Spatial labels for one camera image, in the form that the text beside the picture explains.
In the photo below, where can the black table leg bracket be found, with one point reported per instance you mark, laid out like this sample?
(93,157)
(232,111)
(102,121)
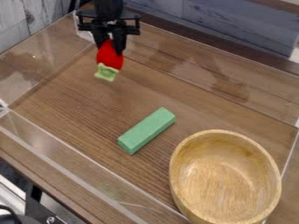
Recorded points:
(37,210)

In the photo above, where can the red plush strawberry green stem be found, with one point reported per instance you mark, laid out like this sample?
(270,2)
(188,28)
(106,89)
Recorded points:
(110,62)

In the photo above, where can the wooden bowl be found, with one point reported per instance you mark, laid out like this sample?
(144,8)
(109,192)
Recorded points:
(225,179)

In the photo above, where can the clear acrylic tray wall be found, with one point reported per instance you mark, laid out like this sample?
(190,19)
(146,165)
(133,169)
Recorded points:
(65,116)

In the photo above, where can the green rectangular block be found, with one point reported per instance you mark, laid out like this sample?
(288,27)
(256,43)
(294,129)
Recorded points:
(146,130)

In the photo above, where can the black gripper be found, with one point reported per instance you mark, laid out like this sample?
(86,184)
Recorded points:
(110,18)

